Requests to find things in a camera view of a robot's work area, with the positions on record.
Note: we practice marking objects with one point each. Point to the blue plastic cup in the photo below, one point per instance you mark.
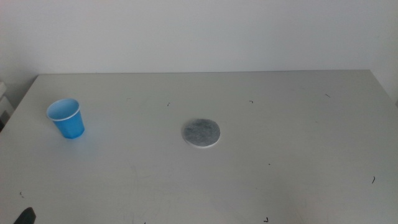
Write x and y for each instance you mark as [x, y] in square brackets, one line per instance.
[70, 126]

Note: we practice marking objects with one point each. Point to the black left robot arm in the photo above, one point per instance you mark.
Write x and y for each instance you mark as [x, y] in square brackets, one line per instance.
[26, 217]

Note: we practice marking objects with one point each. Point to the round grey cup mat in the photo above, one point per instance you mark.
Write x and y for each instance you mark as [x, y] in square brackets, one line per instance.
[201, 133]

